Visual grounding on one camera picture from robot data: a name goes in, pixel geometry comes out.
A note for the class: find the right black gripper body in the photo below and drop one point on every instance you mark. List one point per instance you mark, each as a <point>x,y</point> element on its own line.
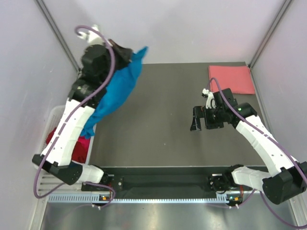
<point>213,117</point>

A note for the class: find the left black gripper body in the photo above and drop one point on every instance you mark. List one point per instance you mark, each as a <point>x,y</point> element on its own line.
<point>118,51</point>

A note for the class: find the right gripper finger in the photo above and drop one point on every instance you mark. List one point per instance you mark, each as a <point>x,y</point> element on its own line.
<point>196,123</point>
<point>198,111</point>

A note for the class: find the blue t shirt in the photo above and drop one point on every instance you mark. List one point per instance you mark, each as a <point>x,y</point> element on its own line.
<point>118,90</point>

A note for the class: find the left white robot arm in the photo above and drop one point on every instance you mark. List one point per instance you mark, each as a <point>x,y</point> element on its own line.
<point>100,60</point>

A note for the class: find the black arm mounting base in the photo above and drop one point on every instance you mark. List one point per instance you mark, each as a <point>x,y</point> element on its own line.
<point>206,178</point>

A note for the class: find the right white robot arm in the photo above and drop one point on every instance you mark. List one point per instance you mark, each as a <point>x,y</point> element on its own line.
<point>285,177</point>

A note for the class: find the folded pink t shirt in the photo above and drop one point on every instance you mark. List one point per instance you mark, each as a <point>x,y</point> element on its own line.
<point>238,78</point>

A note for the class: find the white plastic laundry basket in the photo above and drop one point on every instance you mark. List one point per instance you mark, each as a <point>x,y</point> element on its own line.
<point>51,123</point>

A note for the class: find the magenta t shirt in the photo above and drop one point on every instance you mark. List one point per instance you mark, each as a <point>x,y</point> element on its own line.
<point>85,143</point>

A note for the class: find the dark red t shirt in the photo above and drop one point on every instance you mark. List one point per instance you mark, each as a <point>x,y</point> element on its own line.
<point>78,154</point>

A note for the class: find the white slotted cable duct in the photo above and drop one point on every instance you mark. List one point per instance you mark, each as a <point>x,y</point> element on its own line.
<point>104,198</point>

